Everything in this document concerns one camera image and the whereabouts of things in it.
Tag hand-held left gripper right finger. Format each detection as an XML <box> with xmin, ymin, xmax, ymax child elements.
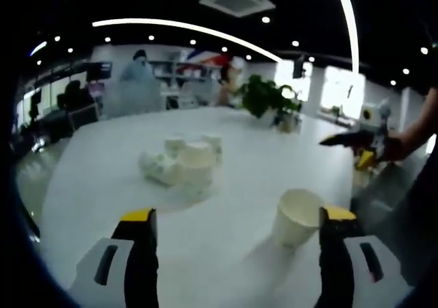
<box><xmin>313</xmin><ymin>205</ymin><xmax>411</xmax><ymax>308</ymax></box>

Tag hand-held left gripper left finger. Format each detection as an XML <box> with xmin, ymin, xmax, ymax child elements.
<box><xmin>68</xmin><ymin>207</ymin><xmax>160</xmax><ymax>308</ymax></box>

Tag white patterned paper cup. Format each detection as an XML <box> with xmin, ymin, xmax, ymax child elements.
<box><xmin>272</xmin><ymin>188</ymin><xmax>325</xmax><ymax>249</ymax></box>

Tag pile of white paper cups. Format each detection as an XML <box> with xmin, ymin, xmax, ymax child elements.
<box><xmin>138</xmin><ymin>133</ymin><xmax>224</xmax><ymax>199</ymax></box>

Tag person's right hand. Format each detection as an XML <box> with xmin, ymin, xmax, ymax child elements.
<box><xmin>378</xmin><ymin>135</ymin><xmax>408</xmax><ymax>163</ymax></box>

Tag person's grey trousers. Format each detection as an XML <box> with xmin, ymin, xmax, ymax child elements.
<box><xmin>352</xmin><ymin>166</ymin><xmax>411</xmax><ymax>244</ymax></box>

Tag pale plant pot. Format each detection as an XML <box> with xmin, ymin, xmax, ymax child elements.
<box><xmin>273</xmin><ymin>111</ymin><xmax>298</xmax><ymax>133</ymax></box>

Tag white table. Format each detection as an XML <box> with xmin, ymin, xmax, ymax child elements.
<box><xmin>39</xmin><ymin>105</ymin><xmax>357</xmax><ymax>308</ymax></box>

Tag person's black shirt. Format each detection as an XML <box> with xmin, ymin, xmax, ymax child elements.
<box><xmin>402</xmin><ymin>150</ymin><xmax>438</xmax><ymax>288</ymax></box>

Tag curved ceiling light strip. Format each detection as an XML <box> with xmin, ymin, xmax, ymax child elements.
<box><xmin>331</xmin><ymin>0</ymin><xmax>360</xmax><ymax>77</ymax></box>
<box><xmin>92</xmin><ymin>17</ymin><xmax>285</xmax><ymax>64</ymax></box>

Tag green potted plant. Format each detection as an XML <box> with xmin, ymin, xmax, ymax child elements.
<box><xmin>237</xmin><ymin>74</ymin><xmax>300</xmax><ymax>119</ymax></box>

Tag frosted desk partition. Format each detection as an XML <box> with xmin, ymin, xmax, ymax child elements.
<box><xmin>105</xmin><ymin>77</ymin><xmax>162</xmax><ymax>117</ymax></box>

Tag white storage shelf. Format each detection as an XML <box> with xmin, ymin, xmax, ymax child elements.
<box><xmin>150</xmin><ymin>60</ymin><xmax>206</xmax><ymax>93</ymax></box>

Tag dark display screen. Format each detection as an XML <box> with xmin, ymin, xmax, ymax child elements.
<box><xmin>86</xmin><ymin>61</ymin><xmax>113</xmax><ymax>83</ymax></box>

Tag red blue wall banner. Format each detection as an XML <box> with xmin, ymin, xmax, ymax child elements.
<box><xmin>186</xmin><ymin>47</ymin><xmax>237</xmax><ymax>69</ymax></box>

